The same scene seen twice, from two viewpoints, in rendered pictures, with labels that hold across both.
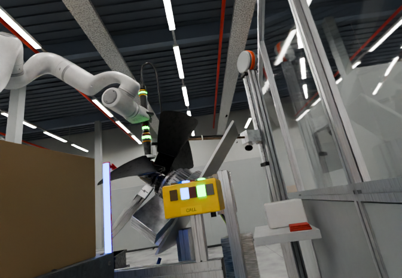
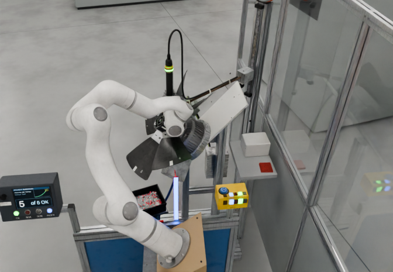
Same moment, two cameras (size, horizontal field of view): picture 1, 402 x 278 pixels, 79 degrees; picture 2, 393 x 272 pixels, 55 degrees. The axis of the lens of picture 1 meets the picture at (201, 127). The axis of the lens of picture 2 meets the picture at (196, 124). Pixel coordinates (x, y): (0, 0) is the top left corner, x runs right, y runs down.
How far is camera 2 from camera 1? 1.74 m
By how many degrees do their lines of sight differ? 58
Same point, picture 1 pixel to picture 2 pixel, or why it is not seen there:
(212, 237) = not seen: outside the picture
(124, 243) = not seen: outside the picture
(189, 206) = (232, 206)
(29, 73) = not seen: hidden behind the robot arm
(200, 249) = (229, 214)
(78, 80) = (144, 114)
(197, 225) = not seen: hidden behind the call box
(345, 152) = (312, 196)
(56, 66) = (122, 103)
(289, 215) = (259, 151)
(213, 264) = (235, 220)
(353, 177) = (310, 204)
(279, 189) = (252, 113)
